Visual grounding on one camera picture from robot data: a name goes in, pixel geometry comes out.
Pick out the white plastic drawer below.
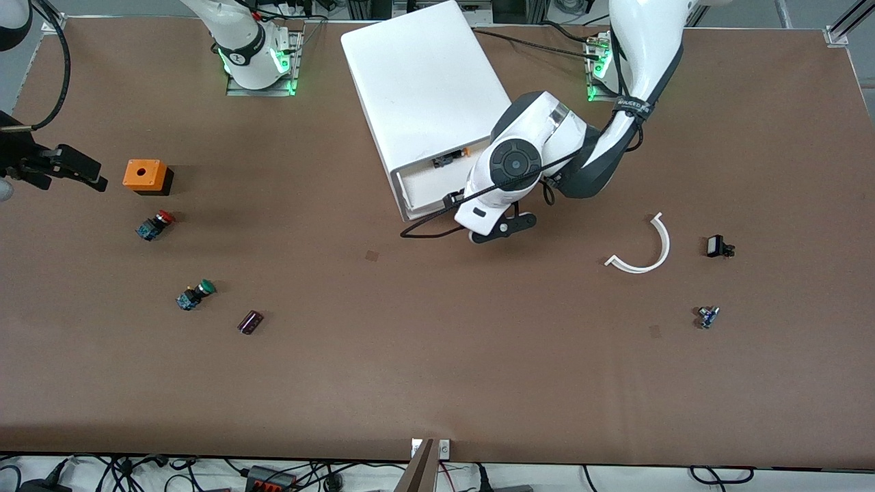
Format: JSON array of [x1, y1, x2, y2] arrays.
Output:
[[398, 156, 479, 223]]

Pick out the white drawer cabinet shell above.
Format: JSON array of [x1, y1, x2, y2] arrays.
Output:
[[340, 0, 513, 223]]

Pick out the white curved plastic strip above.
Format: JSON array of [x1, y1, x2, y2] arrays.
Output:
[[604, 212, 671, 275]]

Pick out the dark power strip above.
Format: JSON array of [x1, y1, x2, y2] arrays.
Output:
[[245, 465, 299, 492]]

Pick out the orange button enclosure box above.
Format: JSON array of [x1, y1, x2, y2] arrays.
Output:
[[123, 159, 174, 197]]

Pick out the red push button switch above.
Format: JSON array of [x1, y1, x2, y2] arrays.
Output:
[[135, 210, 176, 242]]

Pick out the black base supply cable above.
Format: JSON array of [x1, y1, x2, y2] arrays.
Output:
[[472, 27, 604, 62]]

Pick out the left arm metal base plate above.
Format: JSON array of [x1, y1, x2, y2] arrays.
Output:
[[587, 34, 621, 105]]

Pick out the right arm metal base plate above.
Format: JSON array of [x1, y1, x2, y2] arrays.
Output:
[[226, 27, 303, 97]]

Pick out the green push button switch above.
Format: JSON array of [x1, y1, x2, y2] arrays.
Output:
[[176, 279, 217, 312]]

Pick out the brown wedge-shaped post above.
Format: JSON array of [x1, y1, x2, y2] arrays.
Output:
[[394, 439, 438, 492]]

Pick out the black looped cable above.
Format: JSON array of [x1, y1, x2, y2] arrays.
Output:
[[689, 465, 756, 485]]

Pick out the black diagonal frame strut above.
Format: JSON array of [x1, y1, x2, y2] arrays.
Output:
[[824, 0, 875, 47]]

